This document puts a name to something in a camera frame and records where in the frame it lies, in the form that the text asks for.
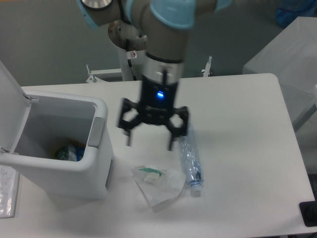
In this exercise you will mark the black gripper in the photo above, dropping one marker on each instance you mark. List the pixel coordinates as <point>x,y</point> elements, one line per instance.
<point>155,107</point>

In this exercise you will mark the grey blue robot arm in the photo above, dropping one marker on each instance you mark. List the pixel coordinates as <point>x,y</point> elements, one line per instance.
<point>177,14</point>

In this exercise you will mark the trash inside the can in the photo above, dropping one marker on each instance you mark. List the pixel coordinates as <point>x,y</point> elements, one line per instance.
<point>72,151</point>

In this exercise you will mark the white push-lid trash can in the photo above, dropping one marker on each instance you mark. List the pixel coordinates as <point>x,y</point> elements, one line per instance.
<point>34,124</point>

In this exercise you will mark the crushed clear plastic bottle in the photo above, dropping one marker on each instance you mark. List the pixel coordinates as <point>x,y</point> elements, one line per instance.
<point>190,161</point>

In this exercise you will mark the clear plastic wrapper bag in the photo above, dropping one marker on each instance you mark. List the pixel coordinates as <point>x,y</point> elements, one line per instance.
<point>161,187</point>

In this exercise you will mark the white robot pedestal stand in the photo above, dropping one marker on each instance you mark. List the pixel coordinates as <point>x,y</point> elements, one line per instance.
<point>126,59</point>

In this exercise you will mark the black device at edge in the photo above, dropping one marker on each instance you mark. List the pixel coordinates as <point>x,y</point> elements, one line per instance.
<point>309,213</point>

